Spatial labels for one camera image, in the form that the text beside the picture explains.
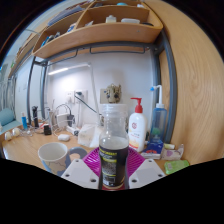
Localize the white wall socket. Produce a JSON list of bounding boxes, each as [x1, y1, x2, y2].
[[65, 89, 88, 103], [99, 88, 109, 101]]

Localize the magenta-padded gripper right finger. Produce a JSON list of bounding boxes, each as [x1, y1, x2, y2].
[[125, 147, 167, 190]]

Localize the wooden bed side board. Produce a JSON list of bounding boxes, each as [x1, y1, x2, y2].
[[8, 29, 48, 79]]

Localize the grey metal bed frame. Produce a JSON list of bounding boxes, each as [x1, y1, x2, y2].
[[26, 29, 178, 144]]

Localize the black cylindrical device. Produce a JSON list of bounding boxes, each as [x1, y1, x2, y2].
[[31, 105, 39, 128]]

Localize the clear bottle with dark drink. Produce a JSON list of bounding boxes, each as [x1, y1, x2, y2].
[[98, 103, 130, 192]]

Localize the teal cushioned chair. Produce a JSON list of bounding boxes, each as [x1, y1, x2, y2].
[[0, 108, 21, 134]]

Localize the black cable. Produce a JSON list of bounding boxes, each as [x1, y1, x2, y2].
[[74, 93, 101, 116]]

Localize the white mug with blue print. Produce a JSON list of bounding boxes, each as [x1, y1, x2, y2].
[[37, 142, 88, 177]]

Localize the green wipes pack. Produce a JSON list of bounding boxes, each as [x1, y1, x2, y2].
[[163, 159, 190, 175]]

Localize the white pink wipes pack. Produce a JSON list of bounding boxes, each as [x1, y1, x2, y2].
[[161, 143, 185, 161]]

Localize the white power adapter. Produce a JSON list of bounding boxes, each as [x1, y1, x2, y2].
[[56, 112, 75, 129]]

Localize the small black box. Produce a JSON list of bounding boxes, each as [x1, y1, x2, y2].
[[43, 123, 53, 136]]

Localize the small blue bottle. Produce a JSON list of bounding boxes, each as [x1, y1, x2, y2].
[[21, 112, 28, 130]]

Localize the white plastic bag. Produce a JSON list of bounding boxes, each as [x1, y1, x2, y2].
[[78, 123, 103, 148]]

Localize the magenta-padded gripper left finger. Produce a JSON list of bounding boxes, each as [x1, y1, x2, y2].
[[60, 147, 101, 190]]

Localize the wooden shelf unit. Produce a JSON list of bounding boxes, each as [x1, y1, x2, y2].
[[32, 0, 164, 61]]

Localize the small white case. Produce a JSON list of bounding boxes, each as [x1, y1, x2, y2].
[[57, 133, 71, 142]]

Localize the brown tree creature figurine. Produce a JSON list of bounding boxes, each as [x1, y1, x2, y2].
[[105, 84, 123, 104]]

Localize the blue and white box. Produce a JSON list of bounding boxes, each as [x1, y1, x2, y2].
[[141, 134, 164, 159]]

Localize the blue bottle with white nozzle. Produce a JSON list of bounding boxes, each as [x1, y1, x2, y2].
[[149, 84, 168, 141]]

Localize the white red pump lotion bottle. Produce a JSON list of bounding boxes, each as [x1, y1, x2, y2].
[[128, 97, 148, 153]]

